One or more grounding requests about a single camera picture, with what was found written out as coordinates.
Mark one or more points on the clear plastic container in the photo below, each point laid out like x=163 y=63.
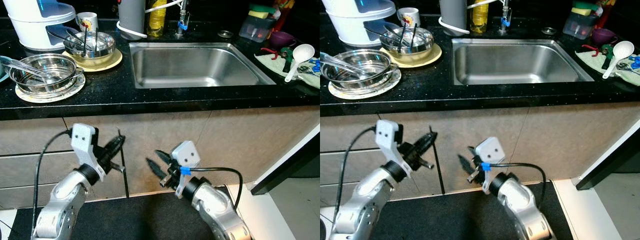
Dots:
x=256 y=30
x=580 y=27

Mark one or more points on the pale green cloth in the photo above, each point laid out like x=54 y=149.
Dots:
x=270 y=65
x=590 y=61

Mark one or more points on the yellow green sponge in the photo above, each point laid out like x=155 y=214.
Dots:
x=584 y=10
x=261 y=13

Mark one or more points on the stainless steel sink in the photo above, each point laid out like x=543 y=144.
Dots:
x=195 y=65
x=520 y=62

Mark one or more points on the metal utensil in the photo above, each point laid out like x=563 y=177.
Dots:
x=625 y=66
x=307 y=70

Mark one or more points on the steel faucet with blue clip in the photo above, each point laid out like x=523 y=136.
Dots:
x=182 y=25
x=505 y=22

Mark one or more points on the steel bowl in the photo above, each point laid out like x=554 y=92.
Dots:
x=425 y=41
x=106 y=45

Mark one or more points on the white rice spoon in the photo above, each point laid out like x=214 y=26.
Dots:
x=624 y=48
x=305 y=51

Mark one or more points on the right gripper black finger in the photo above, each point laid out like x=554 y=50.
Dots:
x=468 y=164
x=165 y=157
x=475 y=151
x=157 y=169

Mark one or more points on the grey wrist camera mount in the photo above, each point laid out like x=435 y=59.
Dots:
x=82 y=140
x=387 y=136
x=186 y=152
x=490 y=149

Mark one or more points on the white printed mug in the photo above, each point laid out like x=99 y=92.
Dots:
x=87 y=22
x=409 y=17

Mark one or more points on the red yellow package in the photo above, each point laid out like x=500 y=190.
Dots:
x=604 y=9
x=284 y=10

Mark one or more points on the blue clip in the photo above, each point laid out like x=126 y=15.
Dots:
x=315 y=65
x=635 y=61

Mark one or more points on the black white-edged side panel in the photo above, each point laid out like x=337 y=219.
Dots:
x=295 y=165
x=620 y=165

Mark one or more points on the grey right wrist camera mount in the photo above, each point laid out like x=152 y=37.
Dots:
x=186 y=152
x=490 y=149

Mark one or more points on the yellow oil bottle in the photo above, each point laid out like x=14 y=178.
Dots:
x=156 y=20
x=479 y=17

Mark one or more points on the round metal counter cap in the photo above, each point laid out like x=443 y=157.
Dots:
x=226 y=34
x=549 y=30

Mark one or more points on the pale yellow plate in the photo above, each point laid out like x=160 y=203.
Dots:
x=432 y=57
x=112 y=62

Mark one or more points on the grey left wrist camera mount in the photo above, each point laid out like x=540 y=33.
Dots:
x=387 y=136
x=82 y=140

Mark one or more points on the white floral plate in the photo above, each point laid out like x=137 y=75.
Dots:
x=362 y=94
x=50 y=98

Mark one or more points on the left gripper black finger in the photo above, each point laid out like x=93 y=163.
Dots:
x=427 y=139
x=117 y=141
x=116 y=152
x=426 y=150

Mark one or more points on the light blue plate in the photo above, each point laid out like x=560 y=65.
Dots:
x=4 y=76

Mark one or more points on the grey electric kettle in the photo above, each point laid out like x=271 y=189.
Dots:
x=131 y=15
x=453 y=12

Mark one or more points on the purple cup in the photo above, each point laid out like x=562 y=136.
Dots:
x=281 y=40
x=604 y=36

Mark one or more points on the white tiered plastic rack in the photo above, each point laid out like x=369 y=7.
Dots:
x=355 y=20
x=35 y=25

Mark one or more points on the steel spoon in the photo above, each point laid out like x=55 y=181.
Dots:
x=380 y=34
x=392 y=32
x=25 y=67
x=75 y=36
x=345 y=63
x=62 y=37

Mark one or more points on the grey brown base cabinet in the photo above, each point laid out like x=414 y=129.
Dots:
x=540 y=140
x=240 y=145

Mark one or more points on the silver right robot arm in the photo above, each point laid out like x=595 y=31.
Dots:
x=217 y=210
x=522 y=205

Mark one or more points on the green black kitchen tool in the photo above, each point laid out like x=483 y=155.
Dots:
x=286 y=55
x=607 y=51

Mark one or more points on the pale yellow bowl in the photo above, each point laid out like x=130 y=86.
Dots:
x=412 y=55
x=95 y=59

